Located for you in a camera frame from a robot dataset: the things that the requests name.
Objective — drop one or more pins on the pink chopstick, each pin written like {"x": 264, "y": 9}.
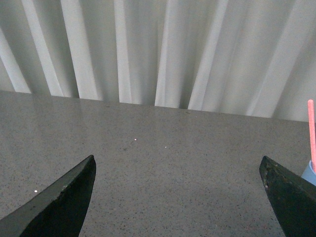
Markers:
{"x": 312, "y": 132}

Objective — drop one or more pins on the blue plastic cup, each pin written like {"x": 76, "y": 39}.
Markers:
{"x": 309, "y": 174}

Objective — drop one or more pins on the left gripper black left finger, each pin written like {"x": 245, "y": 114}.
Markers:
{"x": 57, "y": 211}

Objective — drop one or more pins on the white curtain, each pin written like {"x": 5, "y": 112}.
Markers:
{"x": 246, "y": 57}

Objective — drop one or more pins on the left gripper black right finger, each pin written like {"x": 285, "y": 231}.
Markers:
{"x": 292, "y": 198}

